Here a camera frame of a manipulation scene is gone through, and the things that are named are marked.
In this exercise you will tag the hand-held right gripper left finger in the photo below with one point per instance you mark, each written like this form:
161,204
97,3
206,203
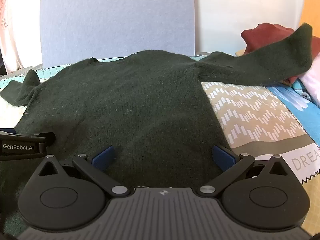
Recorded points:
103,156

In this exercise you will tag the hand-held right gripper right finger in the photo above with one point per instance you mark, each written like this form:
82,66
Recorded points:
223,156

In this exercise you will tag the dark green knit sweater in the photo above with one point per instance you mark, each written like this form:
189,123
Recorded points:
125,105

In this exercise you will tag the patterned patchwork quilt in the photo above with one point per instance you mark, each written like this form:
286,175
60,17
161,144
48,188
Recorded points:
250,115

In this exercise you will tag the blue stitched cloth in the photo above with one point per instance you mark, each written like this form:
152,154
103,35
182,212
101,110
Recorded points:
299,86

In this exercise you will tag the yellow cloth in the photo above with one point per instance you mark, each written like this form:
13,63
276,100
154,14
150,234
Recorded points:
240,53

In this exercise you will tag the pink floral curtain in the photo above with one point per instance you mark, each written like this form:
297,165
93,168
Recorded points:
15,30

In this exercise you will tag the pink pillow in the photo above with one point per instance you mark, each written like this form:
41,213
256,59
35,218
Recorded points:
312,76

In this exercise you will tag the dark red cloth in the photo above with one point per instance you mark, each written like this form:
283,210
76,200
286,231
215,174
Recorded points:
265,35

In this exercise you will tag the light blue headboard panel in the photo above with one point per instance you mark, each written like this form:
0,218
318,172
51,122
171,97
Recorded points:
117,17

